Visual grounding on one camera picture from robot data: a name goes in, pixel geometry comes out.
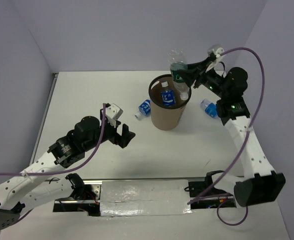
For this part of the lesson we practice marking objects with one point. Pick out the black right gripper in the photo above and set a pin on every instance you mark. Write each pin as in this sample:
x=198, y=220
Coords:
x=193, y=71

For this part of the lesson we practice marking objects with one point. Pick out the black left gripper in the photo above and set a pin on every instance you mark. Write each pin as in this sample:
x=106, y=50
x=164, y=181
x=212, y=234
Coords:
x=116, y=138

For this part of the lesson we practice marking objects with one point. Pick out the bottle blue label white cap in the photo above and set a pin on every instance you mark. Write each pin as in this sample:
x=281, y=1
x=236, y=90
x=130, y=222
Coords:
x=144, y=110

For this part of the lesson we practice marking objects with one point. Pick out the blue capped sports drink bottle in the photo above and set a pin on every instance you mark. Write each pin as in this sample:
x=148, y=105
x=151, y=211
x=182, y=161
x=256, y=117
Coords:
x=167, y=94

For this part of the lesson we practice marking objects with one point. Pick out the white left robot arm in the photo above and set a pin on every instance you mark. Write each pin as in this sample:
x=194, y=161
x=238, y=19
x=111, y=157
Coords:
x=90, y=133

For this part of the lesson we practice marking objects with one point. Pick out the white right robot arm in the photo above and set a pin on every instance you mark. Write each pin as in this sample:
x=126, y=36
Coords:
x=260, y=182

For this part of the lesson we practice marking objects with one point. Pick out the brown bin with black rim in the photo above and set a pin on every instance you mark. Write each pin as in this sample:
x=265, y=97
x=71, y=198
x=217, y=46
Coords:
x=163, y=117

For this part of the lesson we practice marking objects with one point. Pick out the crushed blue clear bottle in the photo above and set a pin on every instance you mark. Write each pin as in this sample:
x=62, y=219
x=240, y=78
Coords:
x=209, y=108

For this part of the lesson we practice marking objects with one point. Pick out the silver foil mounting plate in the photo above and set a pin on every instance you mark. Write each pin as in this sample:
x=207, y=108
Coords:
x=144, y=198

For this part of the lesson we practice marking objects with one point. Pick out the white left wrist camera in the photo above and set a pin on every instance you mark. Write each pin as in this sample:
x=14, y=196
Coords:
x=112, y=114

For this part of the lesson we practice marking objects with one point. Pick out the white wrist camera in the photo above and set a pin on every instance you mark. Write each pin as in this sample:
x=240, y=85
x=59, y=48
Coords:
x=215, y=52
x=112, y=114

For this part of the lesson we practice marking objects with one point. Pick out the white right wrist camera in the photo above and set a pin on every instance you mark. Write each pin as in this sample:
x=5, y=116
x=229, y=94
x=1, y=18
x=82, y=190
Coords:
x=215, y=52

